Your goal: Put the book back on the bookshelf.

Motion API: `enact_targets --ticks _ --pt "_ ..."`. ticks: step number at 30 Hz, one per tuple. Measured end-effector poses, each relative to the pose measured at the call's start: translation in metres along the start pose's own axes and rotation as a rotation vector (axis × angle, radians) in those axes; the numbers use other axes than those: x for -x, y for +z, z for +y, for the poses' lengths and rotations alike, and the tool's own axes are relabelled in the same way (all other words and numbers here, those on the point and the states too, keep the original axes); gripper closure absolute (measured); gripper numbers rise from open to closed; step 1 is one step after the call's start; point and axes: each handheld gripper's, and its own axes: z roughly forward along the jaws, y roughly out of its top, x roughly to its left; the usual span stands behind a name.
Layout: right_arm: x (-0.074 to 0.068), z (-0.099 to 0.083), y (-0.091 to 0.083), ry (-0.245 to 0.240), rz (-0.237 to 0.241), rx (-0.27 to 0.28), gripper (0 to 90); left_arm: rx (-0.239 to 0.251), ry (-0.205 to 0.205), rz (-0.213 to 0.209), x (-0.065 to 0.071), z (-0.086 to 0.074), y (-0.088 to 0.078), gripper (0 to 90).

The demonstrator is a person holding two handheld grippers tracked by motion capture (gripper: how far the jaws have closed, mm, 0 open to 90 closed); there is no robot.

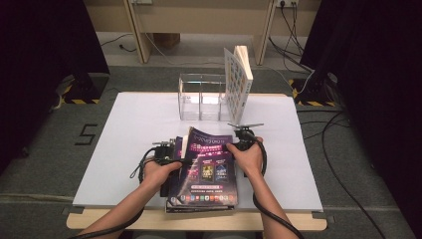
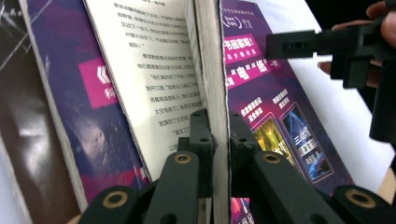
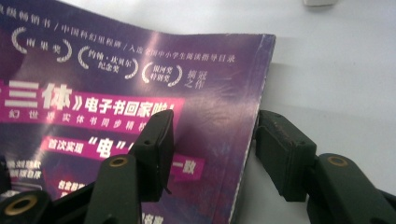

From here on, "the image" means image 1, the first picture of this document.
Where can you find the black magazine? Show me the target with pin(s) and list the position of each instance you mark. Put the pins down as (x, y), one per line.
(199, 209)

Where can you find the stand base with striped tape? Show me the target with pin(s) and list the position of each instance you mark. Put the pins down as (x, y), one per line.
(84, 89)
(312, 91)

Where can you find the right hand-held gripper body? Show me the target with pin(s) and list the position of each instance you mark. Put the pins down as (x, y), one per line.
(245, 139)

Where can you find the person's left hand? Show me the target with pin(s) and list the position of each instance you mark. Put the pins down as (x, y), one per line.
(156, 176)

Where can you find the white power strip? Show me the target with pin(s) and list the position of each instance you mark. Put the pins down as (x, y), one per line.
(142, 1)

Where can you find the purple magazine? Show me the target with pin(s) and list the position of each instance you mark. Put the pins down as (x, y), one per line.
(209, 172)

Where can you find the brown cardboard box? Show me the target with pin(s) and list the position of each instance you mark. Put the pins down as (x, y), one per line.
(167, 40)

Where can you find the white wall socket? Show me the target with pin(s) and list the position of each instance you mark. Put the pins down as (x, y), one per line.
(287, 3)

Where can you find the beige wooden desk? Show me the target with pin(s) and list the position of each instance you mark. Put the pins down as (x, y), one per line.
(199, 20)

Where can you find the white book with colourful pictures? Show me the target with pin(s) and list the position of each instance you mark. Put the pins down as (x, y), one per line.
(236, 86)

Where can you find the person's right hand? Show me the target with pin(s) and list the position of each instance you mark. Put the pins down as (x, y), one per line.
(250, 161)

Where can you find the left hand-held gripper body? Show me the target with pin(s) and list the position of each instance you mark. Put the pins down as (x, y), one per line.
(164, 153)

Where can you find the clear acrylic organizer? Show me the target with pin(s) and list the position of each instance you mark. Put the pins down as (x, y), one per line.
(199, 99)

